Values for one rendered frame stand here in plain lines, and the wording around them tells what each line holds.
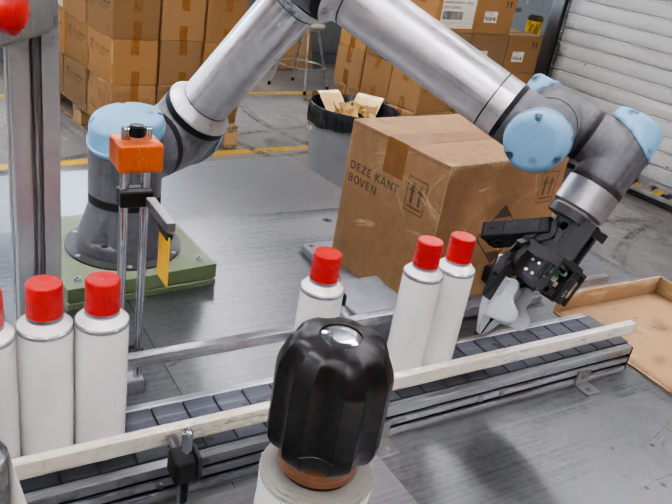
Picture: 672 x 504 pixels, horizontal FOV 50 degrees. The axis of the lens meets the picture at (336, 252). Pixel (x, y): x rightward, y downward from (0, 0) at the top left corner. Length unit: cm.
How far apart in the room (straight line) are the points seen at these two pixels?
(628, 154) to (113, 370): 69
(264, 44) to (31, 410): 64
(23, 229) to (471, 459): 60
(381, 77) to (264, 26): 363
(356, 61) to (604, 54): 175
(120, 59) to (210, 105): 297
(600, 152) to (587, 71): 455
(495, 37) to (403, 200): 375
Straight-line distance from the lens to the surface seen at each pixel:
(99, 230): 120
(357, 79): 491
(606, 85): 547
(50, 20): 74
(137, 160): 74
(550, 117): 87
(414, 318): 92
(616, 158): 102
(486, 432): 102
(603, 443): 109
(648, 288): 159
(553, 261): 98
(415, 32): 91
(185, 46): 431
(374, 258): 124
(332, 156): 338
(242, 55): 116
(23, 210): 81
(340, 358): 46
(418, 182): 114
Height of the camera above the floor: 143
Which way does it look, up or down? 25 degrees down
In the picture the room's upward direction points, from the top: 10 degrees clockwise
